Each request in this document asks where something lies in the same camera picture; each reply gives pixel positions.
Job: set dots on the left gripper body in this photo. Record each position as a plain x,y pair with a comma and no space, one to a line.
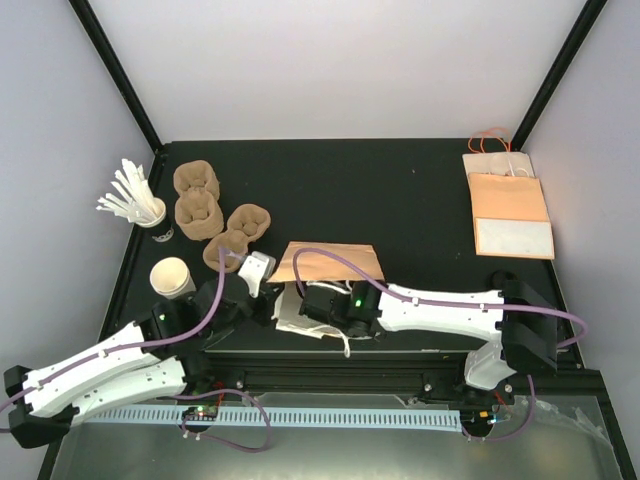
263,315

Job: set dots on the brown paper bag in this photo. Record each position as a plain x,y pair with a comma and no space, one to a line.
313,269
510,217

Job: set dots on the small brown cup carrier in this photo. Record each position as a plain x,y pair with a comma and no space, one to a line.
246,224

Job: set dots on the stack of paper cups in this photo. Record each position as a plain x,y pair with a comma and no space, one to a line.
171,278

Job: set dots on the brown cup carrier stack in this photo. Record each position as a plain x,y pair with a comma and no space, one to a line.
197,211

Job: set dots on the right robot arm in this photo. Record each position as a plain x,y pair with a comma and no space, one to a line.
512,321

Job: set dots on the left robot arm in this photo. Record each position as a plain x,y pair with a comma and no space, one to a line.
160,355

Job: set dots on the cup of white stirrers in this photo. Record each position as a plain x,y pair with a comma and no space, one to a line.
135,202

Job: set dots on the flat brown paper bag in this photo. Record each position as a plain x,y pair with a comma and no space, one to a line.
510,217

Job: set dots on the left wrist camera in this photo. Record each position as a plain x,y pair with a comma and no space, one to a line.
255,268

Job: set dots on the light blue cable duct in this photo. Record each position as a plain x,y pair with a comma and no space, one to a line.
284,417

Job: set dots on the orange bag handle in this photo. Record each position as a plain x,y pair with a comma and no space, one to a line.
476,142

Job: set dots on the left black frame post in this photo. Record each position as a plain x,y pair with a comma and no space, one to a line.
103,47

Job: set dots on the black frame post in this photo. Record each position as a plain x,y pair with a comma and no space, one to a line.
572,44
103,47

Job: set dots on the right black frame post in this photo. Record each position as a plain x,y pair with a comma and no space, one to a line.
572,44

